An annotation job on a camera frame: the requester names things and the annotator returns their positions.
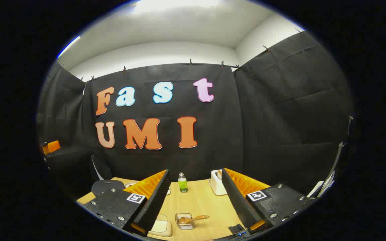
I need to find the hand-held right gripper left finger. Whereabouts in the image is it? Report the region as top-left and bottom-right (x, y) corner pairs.
(76, 169), (172, 237)

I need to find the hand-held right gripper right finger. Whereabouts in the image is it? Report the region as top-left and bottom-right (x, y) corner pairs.
(221, 168), (316, 235)

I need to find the metal wire chopstick holder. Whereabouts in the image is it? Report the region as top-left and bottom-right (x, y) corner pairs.
(175, 213), (195, 230)

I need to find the wooden spoon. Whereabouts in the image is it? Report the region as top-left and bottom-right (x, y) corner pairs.
(178, 215), (210, 225)

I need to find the dark rice cooker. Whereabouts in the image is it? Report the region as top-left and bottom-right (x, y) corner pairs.
(91, 180), (125, 197)

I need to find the white toaster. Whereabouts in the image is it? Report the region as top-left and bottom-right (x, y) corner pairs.
(208, 169), (228, 196)

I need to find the green label bottle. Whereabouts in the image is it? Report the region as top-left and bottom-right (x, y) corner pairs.
(178, 172), (189, 193)

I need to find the black backdrop cloth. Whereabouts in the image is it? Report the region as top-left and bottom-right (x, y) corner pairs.
(36, 32), (354, 201)

